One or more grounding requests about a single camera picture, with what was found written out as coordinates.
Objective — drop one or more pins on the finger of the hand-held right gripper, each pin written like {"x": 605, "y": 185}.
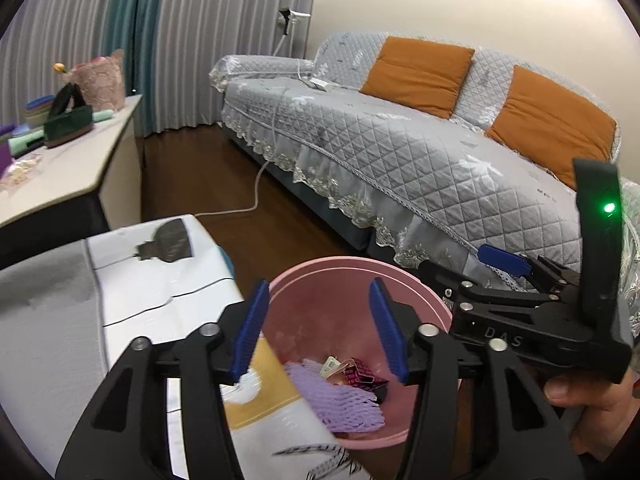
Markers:
{"x": 475, "y": 297}
{"x": 502, "y": 257}

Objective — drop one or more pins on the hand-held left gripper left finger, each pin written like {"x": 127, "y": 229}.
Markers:
{"x": 247, "y": 335}

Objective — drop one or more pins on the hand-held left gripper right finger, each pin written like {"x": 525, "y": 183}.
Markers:
{"x": 387, "y": 335}

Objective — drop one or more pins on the wrappers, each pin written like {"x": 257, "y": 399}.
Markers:
{"x": 362, "y": 375}

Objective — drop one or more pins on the green plastic package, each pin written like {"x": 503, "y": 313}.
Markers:
{"x": 330, "y": 366}

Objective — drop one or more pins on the pink plastic bin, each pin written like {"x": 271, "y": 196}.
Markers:
{"x": 320, "y": 300}

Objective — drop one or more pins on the purple foam net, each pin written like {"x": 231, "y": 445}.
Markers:
{"x": 330, "y": 400}

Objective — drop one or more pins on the person's right hand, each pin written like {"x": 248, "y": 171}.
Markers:
{"x": 605, "y": 420}

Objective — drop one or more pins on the printed table cloth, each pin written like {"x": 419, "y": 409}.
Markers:
{"x": 150, "y": 300}

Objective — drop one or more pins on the orange cushion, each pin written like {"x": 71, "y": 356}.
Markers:
{"x": 420, "y": 75}
{"x": 550, "y": 125}

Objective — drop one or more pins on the grey quilted sofa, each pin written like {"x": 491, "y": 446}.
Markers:
{"x": 400, "y": 160}

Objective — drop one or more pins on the white top side desk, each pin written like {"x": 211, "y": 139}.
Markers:
{"x": 65, "y": 175}

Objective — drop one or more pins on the white power strip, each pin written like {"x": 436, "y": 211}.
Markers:
{"x": 318, "y": 85}

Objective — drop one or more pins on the mint green roll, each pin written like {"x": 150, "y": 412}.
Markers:
{"x": 104, "y": 116}

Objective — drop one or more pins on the dark green box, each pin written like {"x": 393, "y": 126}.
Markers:
{"x": 67, "y": 127}

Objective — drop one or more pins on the clear packet of small rings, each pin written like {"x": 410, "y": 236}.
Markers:
{"x": 22, "y": 172}

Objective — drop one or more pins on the pink lace basket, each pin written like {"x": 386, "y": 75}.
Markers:
{"x": 100, "y": 82}

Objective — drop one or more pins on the mint green box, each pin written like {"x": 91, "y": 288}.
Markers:
{"x": 25, "y": 142}

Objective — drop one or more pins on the grey curtain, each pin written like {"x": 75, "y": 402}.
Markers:
{"x": 55, "y": 20}
{"x": 235, "y": 35}

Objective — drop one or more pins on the stack of coloured bowls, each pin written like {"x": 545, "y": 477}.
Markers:
{"x": 39, "y": 110}

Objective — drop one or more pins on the teal curtain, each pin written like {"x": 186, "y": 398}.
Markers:
{"x": 140, "y": 45}

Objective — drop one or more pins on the purple bowl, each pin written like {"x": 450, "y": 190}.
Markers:
{"x": 7, "y": 129}

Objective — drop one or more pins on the yellow artificial flower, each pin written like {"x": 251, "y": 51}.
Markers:
{"x": 60, "y": 68}

